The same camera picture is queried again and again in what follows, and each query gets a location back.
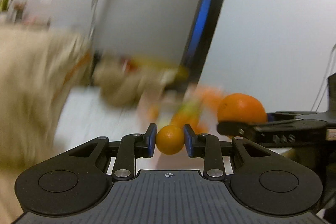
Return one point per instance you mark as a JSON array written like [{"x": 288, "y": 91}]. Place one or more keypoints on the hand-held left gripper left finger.
[{"x": 152, "y": 141}]

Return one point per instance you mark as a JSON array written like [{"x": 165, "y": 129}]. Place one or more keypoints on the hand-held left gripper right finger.
[{"x": 187, "y": 141}]

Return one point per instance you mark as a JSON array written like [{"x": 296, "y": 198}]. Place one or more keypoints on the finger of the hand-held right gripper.
[
  {"x": 262, "y": 127},
  {"x": 288, "y": 115}
]

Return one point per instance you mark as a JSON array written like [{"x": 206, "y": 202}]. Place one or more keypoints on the small mandarin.
[{"x": 170, "y": 140}]

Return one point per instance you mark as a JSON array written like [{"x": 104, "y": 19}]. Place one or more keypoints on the large orange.
[{"x": 241, "y": 108}]

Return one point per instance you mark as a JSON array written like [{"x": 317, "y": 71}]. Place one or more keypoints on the large green apple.
[{"x": 189, "y": 108}]

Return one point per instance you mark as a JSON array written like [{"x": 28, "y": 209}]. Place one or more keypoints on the pink cardboard box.
[{"x": 143, "y": 108}]

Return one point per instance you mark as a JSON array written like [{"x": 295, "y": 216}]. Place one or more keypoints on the orange paper bag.
[{"x": 210, "y": 95}]

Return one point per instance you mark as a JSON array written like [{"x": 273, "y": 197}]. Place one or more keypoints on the brown plush toy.
[{"x": 118, "y": 87}]

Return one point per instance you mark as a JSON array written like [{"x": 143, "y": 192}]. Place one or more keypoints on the black and blue upright panel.
[{"x": 204, "y": 16}]

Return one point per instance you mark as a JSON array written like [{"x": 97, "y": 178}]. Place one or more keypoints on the beige fleece blanket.
[{"x": 26, "y": 82}]

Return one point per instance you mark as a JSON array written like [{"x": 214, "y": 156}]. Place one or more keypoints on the potted plant leaves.
[{"x": 5, "y": 2}]

